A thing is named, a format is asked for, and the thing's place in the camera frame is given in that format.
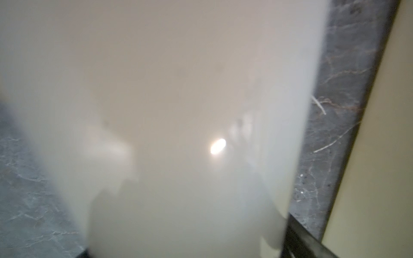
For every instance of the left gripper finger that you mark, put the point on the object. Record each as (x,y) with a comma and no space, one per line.
(299,243)

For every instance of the white wrap dispenser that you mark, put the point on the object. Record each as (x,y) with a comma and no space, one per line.
(372,216)

